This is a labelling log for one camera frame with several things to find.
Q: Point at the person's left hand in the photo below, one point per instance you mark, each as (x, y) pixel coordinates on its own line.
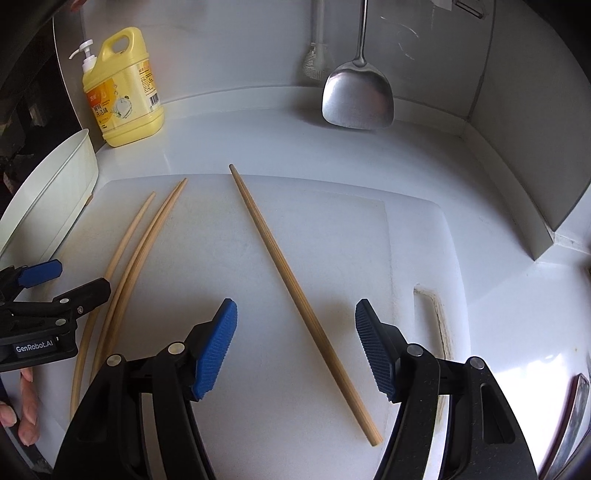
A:
(28, 406)

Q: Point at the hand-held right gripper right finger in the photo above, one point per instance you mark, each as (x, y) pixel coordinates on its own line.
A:
(374, 350)

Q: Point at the metal pot lid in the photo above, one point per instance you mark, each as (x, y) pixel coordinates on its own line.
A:
(572, 415)

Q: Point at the yellow detergent pump bottle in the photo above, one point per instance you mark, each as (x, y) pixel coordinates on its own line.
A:
(124, 106)

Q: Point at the wooden chopstick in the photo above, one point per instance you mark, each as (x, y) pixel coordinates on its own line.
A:
(159, 227)
(126, 240)
(298, 295)
(151, 232)

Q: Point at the metal spatula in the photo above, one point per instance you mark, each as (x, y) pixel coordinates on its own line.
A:
(355, 101)

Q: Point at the white cutting board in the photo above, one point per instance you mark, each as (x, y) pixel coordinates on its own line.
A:
(286, 397)

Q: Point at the white round basin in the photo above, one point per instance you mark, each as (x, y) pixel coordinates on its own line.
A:
(46, 194)

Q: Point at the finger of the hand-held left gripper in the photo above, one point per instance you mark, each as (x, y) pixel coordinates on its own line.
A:
(41, 273)
(87, 291)

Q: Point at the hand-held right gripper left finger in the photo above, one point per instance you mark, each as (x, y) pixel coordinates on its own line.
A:
(214, 350)

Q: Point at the white dish brush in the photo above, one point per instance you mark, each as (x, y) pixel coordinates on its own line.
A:
(315, 64)

